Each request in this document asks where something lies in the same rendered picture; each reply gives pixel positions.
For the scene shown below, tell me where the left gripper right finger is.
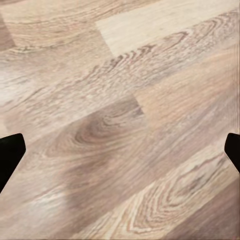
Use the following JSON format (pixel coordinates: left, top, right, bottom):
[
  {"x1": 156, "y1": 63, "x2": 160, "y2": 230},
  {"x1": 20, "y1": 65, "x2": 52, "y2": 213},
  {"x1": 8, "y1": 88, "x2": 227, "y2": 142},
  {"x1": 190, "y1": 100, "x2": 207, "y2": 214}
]
[{"x1": 224, "y1": 133, "x2": 240, "y2": 173}]

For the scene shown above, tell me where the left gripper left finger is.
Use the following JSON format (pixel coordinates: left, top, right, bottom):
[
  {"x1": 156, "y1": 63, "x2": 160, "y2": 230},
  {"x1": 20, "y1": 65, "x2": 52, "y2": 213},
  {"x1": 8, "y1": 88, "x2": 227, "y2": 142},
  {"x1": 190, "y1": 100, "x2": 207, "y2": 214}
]
[{"x1": 0, "y1": 133, "x2": 26, "y2": 193}]

